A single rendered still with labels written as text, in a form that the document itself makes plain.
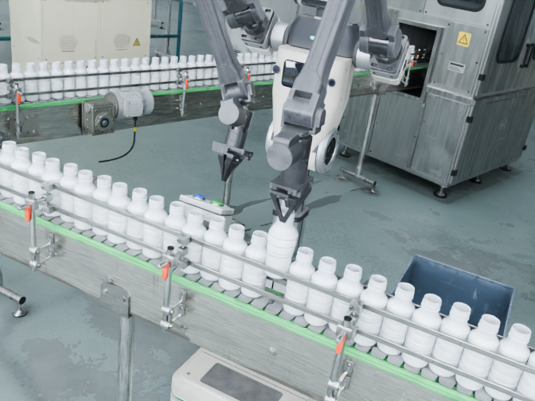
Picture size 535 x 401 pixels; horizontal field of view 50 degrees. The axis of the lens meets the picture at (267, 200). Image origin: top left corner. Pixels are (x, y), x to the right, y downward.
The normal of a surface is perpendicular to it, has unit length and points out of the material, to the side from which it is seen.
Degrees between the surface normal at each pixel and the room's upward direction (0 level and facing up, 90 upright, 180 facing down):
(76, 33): 90
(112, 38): 90
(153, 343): 0
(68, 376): 0
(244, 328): 90
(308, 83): 57
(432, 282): 90
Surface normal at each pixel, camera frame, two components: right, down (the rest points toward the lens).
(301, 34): -0.45, 0.32
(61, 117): 0.70, 0.38
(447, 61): -0.70, 0.21
